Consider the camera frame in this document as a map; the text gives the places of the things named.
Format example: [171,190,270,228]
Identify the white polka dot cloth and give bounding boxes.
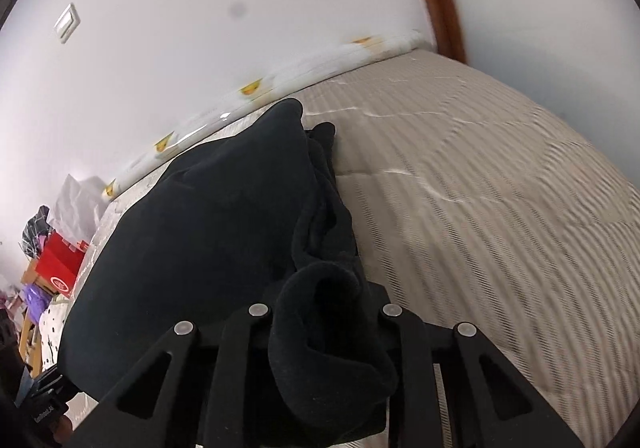
[39,298,74,372]

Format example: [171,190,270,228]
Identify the white wall switch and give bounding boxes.
[54,2,81,44]

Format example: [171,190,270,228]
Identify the tan wooden shelf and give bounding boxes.
[19,258,51,376]

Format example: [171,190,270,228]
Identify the red box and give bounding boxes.
[34,232,91,299]

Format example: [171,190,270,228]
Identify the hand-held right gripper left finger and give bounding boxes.
[67,303,274,448]

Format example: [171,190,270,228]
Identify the black t-shirt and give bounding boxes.
[57,98,401,448]

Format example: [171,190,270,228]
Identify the white sheet with yellow print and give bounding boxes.
[102,29,426,201]

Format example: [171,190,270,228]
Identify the white plastic bag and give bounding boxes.
[52,173,119,243]

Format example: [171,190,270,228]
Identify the dark patterned bag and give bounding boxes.
[20,205,54,259]

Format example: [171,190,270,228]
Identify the purple bag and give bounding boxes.
[20,280,54,323]

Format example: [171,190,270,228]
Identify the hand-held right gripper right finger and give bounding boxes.
[367,282,586,448]

